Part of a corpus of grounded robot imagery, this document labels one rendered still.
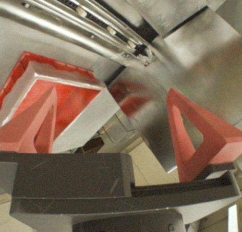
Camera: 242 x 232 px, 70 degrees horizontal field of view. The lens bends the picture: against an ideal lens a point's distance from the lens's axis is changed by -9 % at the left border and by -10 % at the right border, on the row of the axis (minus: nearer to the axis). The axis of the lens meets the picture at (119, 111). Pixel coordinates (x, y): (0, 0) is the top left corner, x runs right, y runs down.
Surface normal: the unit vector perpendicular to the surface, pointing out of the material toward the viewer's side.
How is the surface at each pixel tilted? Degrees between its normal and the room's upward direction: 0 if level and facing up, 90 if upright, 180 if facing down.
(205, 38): 90
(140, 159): 90
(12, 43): 0
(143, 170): 90
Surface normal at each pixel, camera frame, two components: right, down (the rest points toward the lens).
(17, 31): 0.54, 0.78
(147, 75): -0.50, 0.00
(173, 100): -0.99, 0.00
